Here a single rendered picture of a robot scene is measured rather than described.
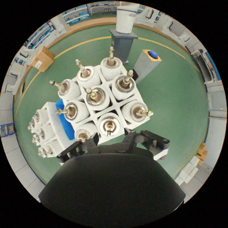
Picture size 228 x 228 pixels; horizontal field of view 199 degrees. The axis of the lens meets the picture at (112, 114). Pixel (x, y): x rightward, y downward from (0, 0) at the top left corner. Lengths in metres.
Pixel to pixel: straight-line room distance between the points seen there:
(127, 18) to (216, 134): 5.59
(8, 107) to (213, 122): 11.70
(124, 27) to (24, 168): 6.70
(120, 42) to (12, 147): 6.32
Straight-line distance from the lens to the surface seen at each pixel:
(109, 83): 0.33
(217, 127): 5.40
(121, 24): 0.46
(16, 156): 6.19
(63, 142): 0.50
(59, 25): 2.06
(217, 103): 5.14
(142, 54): 0.34
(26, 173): 6.52
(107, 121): 0.23
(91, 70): 0.29
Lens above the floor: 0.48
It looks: 87 degrees down
